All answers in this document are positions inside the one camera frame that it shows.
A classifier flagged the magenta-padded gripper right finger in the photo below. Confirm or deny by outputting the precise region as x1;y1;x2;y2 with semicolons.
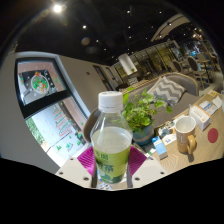
126;145;168;190

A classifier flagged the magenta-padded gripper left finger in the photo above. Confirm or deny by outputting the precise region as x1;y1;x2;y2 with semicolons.
54;145;98;189

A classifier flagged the green tea drink bottle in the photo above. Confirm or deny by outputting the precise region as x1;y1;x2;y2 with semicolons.
89;90;134;185

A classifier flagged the small blue white carton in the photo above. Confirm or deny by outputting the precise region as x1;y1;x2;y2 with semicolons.
151;135;169;160

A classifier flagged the white printed paper sheet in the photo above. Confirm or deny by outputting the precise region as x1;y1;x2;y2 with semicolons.
161;131;178;146

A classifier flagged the brown ceramic mug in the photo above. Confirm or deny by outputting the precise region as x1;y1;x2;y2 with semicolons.
174;115;198;155

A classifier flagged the christmas tree window decal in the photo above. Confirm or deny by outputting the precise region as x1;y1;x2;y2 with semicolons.
51;103;74;136

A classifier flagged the green potted plant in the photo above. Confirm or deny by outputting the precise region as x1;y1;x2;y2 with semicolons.
121;87;174;148

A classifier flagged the grey curved sofa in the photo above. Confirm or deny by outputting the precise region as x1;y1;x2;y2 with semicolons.
82;72;203;143

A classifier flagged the flat round red coaster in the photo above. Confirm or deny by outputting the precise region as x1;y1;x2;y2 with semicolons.
207;127;220;144

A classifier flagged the white orange flat box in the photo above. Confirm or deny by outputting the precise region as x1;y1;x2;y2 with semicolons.
188;104;212;132

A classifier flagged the grey chevron pillow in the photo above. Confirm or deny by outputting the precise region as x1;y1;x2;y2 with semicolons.
147;75;187;107

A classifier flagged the blue white card pack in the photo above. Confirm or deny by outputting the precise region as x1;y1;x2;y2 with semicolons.
198;100;213;111

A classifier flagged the white paper slip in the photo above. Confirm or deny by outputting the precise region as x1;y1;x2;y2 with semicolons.
211;96;224;109

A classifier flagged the small yellow card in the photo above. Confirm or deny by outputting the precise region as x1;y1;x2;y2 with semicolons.
208;89;220;98

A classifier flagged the group of round-backed chairs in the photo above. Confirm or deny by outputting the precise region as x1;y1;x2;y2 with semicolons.
171;54;218;84

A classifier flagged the group of ceiling spotlights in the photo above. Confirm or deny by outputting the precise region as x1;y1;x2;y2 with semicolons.
51;3;201;44

